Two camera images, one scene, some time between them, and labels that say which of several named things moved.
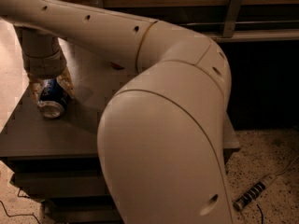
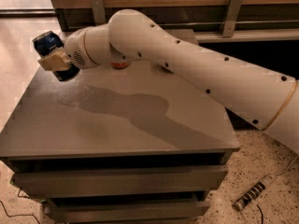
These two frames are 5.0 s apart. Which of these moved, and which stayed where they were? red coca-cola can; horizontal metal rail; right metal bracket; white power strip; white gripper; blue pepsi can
Moved: white gripper; blue pepsi can
Stayed: horizontal metal rail; white power strip; red coca-cola can; right metal bracket
